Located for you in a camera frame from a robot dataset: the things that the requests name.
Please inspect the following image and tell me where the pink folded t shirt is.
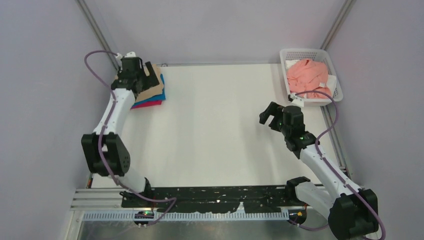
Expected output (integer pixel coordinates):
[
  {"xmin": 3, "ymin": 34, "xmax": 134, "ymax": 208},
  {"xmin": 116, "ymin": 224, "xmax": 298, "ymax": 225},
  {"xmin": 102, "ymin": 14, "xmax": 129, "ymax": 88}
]
[{"xmin": 131, "ymin": 100, "xmax": 163, "ymax": 109}]

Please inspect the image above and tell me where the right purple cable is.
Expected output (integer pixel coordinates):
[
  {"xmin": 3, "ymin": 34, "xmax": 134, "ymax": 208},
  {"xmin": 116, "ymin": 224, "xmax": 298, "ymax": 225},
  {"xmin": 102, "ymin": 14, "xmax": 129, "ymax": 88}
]
[{"xmin": 294, "ymin": 90, "xmax": 387, "ymax": 240}]

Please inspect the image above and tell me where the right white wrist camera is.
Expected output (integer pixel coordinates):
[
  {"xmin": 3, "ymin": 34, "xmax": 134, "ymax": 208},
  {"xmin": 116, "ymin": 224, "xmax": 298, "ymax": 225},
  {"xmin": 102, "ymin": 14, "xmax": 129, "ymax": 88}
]
[{"xmin": 288, "ymin": 93, "xmax": 305, "ymax": 108}]

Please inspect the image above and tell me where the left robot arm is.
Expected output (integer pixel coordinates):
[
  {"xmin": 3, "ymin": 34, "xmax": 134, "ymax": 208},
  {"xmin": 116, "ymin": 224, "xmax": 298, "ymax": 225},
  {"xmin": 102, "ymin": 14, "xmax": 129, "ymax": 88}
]
[{"xmin": 81, "ymin": 52, "xmax": 160, "ymax": 207}]

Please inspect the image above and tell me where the beige t shirt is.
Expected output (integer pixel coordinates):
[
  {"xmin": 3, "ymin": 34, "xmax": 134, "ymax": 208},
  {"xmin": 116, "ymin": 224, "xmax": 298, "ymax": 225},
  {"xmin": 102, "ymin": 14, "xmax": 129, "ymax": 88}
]
[{"xmin": 111, "ymin": 61, "xmax": 165, "ymax": 105}]

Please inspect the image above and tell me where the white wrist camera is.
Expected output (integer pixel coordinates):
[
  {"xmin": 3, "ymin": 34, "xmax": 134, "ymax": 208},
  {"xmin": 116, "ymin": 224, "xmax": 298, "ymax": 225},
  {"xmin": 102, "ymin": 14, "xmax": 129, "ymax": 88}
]
[
  {"xmin": 288, "ymin": 93, "xmax": 305, "ymax": 108},
  {"xmin": 115, "ymin": 51, "xmax": 137, "ymax": 60}
]

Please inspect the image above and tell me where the white slotted cable duct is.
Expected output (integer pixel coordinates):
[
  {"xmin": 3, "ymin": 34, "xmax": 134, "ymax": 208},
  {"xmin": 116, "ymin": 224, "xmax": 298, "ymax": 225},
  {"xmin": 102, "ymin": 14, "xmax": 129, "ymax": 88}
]
[{"xmin": 82, "ymin": 209, "xmax": 289, "ymax": 222}]

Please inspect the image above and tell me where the white plastic basket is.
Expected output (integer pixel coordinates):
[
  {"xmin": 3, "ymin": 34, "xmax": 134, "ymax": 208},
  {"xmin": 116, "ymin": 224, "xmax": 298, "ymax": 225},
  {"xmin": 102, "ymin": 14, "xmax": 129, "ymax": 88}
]
[{"xmin": 279, "ymin": 48, "xmax": 344, "ymax": 107}]

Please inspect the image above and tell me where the blue folded t shirt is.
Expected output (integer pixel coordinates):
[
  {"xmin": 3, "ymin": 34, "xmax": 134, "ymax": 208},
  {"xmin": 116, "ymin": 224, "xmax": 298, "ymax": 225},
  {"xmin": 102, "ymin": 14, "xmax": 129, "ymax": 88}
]
[{"xmin": 133, "ymin": 74, "xmax": 166, "ymax": 105}]

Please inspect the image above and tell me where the salmon t shirt in basket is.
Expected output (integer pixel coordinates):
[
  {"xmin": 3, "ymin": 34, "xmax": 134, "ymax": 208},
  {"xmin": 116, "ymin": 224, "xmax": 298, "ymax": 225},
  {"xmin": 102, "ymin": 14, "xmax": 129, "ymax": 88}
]
[{"xmin": 286, "ymin": 58, "xmax": 333, "ymax": 97}]

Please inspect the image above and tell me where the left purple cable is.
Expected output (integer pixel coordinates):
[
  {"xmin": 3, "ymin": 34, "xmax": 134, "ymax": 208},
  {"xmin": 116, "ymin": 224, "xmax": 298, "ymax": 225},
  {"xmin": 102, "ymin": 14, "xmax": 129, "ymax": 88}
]
[{"xmin": 83, "ymin": 50, "xmax": 177, "ymax": 227}]

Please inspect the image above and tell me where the purple cable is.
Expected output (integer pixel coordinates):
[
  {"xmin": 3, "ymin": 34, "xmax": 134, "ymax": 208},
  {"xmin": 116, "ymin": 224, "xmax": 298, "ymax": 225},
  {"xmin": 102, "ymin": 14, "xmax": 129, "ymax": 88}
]
[
  {"xmin": 294, "ymin": 90, "xmax": 387, "ymax": 240},
  {"xmin": 83, "ymin": 50, "xmax": 177, "ymax": 227}
]

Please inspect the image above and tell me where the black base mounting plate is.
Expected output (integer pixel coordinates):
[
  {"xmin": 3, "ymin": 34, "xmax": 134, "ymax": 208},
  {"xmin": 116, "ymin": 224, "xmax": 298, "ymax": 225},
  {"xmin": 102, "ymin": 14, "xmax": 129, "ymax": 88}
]
[{"xmin": 119, "ymin": 185, "xmax": 308, "ymax": 214}]

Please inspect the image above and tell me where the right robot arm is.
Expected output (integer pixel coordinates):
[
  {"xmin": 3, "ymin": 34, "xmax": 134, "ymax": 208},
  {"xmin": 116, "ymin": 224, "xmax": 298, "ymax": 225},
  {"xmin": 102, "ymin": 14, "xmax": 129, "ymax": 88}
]
[{"xmin": 259, "ymin": 101, "xmax": 383, "ymax": 240}]

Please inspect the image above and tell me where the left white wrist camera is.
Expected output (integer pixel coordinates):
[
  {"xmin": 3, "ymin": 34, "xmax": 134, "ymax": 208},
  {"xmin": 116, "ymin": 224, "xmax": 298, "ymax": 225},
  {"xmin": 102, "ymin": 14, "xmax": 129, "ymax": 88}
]
[{"xmin": 115, "ymin": 51, "xmax": 137, "ymax": 60}]

